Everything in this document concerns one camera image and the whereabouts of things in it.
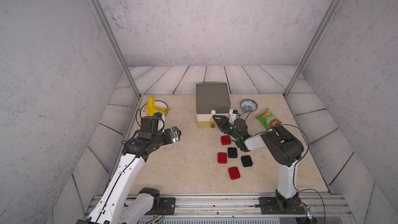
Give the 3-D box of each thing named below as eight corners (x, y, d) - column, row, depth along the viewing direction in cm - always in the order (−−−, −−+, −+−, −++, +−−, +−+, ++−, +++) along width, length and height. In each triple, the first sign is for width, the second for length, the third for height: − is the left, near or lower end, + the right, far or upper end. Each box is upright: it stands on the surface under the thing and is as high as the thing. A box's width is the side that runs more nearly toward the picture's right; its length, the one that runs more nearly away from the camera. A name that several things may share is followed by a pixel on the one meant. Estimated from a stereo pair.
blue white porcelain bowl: (247, 114, 111) (248, 110, 107) (238, 105, 116) (239, 101, 113) (257, 109, 113) (259, 105, 110) (249, 101, 119) (250, 97, 116)
